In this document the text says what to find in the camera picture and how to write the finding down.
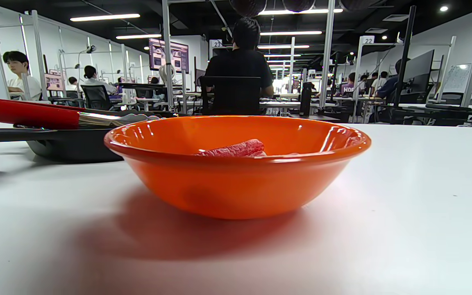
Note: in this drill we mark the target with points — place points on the black mesh office chair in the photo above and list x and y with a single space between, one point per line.
230 96

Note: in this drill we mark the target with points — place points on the person's right hand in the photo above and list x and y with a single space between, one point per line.
247 7

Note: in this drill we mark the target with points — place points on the brown side table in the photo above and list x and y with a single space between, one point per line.
326 118

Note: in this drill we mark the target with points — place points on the wall display screen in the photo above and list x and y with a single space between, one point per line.
169 56

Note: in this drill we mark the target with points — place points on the black monitor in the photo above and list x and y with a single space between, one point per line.
418 73

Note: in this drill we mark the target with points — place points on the ceiling light strips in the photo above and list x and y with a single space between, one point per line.
105 17

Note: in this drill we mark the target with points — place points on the black cast iron pan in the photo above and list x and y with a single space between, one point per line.
72 149

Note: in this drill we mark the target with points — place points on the orange plastic bowl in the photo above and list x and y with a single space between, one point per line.
236 188

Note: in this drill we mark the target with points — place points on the black pole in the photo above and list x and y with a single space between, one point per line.
404 61

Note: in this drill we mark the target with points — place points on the red bacon strips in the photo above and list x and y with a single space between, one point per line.
236 148

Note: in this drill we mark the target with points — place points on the black bottle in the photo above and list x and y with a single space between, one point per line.
305 98

